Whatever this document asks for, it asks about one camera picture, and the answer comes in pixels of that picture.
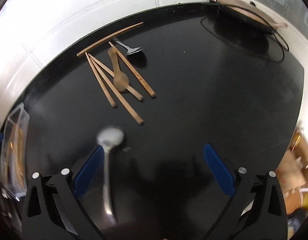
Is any cardboard box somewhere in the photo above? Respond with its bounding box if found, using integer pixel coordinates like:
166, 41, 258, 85
276, 129, 308, 215

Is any clear plastic container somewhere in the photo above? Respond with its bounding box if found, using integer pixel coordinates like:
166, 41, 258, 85
1, 103, 30, 201

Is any gold butter knife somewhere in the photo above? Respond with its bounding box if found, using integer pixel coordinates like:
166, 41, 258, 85
108, 47, 129, 92

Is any long wooden chopstick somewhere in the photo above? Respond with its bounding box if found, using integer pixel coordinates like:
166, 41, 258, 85
76, 22, 144, 57

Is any silver spoon with bowl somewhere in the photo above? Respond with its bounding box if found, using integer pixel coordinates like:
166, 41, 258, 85
113, 37, 142, 55

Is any wooden cutting board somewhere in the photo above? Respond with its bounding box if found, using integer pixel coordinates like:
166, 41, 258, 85
210, 0, 288, 31

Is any black cable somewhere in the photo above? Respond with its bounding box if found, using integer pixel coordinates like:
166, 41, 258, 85
200, 2, 290, 63

